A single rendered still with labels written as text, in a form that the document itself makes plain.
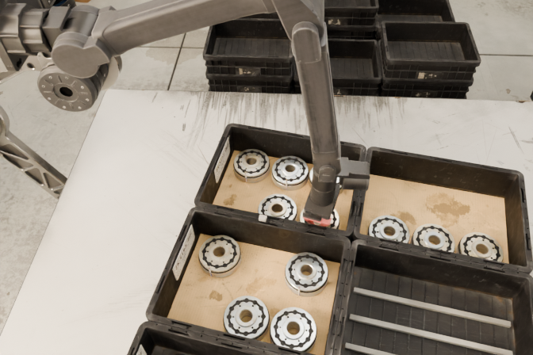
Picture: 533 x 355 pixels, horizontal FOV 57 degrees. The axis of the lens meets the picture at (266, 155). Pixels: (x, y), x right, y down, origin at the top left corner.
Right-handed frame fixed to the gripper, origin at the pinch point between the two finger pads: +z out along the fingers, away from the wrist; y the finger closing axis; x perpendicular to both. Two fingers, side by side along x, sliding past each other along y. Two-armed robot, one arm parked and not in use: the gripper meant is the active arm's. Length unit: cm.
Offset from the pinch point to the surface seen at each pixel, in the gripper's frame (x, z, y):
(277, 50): 49, 38, 112
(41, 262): 72, 18, -28
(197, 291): 22.7, 4.5, -26.8
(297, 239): 3.2, -2.3, -9.3
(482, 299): -41.6, 3.6, -7.2
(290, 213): 7.7, 1.3, -0.2
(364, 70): 8, 49, 123
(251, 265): 12.8, 4.3, -16.1
